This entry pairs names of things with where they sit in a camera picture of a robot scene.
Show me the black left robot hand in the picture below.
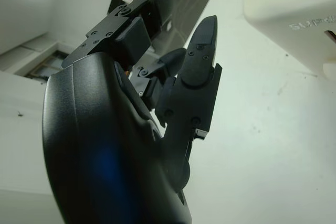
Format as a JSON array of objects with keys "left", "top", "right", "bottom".
[{"left": 41, "top": 0, "right": 223, "bottom": 224}]

